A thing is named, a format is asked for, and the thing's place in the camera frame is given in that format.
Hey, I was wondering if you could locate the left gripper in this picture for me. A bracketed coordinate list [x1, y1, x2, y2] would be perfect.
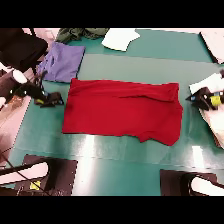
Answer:
[34, 91, 65, 109]

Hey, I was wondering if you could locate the black garment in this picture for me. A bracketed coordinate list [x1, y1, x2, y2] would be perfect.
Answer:
[0, 28, 50, 73]

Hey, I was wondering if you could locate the purple garment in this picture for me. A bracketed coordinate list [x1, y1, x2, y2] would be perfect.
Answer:
[36, 41, 87, 84]

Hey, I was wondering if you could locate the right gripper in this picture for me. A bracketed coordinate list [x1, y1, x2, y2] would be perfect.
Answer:
[185, 86, 214, 112]

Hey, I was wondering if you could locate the red T-shirt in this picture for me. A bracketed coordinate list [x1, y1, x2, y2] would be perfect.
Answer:
[61, 78, 184, 147]

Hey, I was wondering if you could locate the green garment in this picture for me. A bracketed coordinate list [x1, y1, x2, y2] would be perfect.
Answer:
[55, 28, 110, 45]

